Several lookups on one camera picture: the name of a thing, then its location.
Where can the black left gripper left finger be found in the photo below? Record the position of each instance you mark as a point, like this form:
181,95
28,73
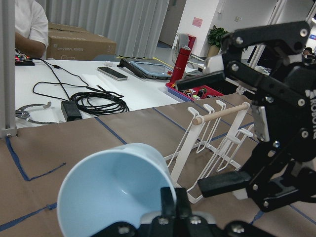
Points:
168,209

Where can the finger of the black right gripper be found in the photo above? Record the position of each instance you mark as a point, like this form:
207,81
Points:
223,183
197,81

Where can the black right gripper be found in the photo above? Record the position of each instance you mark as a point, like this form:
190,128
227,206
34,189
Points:
281,169

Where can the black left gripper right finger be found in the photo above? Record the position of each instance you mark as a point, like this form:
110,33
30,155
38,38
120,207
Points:
183,208

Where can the light blue ikea cup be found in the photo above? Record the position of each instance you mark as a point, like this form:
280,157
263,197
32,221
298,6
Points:
119,184

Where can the red thermos bottle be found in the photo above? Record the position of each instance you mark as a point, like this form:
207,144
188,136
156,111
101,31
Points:
180,64

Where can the red parts tray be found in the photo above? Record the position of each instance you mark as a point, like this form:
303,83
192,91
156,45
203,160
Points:
191,94

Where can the blue teach pendant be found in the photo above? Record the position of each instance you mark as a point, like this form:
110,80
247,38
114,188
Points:
147,68

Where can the potted green plant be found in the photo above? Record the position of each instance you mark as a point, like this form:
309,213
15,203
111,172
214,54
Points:
214,38

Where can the black smartphone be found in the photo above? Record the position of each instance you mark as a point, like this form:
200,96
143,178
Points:
112,73

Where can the black power adapter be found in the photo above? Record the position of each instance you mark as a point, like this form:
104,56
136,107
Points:
70,111

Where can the brown cardboard box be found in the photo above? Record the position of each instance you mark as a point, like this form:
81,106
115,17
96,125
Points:
75,43

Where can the person in white shirt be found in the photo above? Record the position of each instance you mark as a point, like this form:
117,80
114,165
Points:
31,28

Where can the white wire cup rack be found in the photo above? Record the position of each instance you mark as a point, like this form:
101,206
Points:
199,136

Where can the aluminium frame post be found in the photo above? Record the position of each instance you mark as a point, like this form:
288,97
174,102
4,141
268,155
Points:
7,69

